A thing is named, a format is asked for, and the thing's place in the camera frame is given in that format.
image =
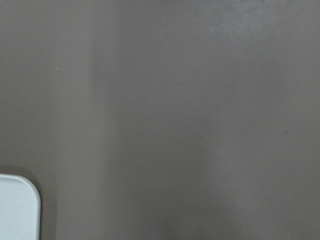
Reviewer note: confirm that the white plastic tray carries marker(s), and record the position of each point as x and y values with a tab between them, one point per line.
20	208

